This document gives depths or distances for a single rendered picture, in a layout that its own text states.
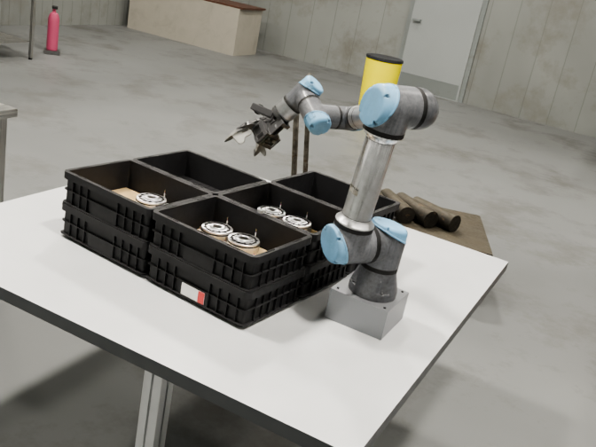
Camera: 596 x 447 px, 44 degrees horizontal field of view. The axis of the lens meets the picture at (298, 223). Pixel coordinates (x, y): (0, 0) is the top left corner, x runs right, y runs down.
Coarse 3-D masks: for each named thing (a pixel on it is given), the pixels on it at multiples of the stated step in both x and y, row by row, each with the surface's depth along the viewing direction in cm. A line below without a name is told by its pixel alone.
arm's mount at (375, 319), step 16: (352, 272) 239; (336, 288) 225; (336, 304) 225; (352, 304) 223; (368, 304) 220; (384, 304) 222; (400, 304) 229; (336, 320) 227; (352, 320) 224; (368, 320) 222; (384, 320) 219; (384, 336) 224
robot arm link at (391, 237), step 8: (376, 216) 223; (376, 224) 218; (384, 224) 218; (392, 224) 221; (400, 224) 224; (376, 232) 216; (384, 232) 217; (392, 232) 216; (400, 232) 217; (384, 240) 216; (392, 240) 217; (400, 240) 218; (384, 248) 216; (392, 248) 218; (400, 248) 220; (376, 256) 216; (384, 256) 218; (392, 256) 219; (400, 256) 222; (368, 264) 222; (376, 264) 220; (384, 264) 220; (392, 264) 221
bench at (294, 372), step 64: (64, 192) 286; (0, 256) 227; (64, 256) 235; (448, 256) 298; (64, 320) 201; (128, 320) 205; (192, 320) 212; (320, 320) 226; (448, 320) 242; (192, 384) 185; (256, 384) 187; (320, 384) 193; (384, 384) 199
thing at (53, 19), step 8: (56, 8) 879; (56, 16) 882; (48, 24) 884; (56, 24) 884; (48, 32) 887; (56, 32) 888; (48, 40) 890; (56, 40) 892; (48, 48) 893; (56, 48) 896
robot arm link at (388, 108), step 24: (384, 96) 192; (408, 96) 195; (384, 120) 193; (408, 120) 197; (384, 144) 199; (360, 168) 204; (384, 168) 203; (360, 192) 205; (336, 216) 212; (360, 216) 208; (336, 240) 209; (360, 240) 210
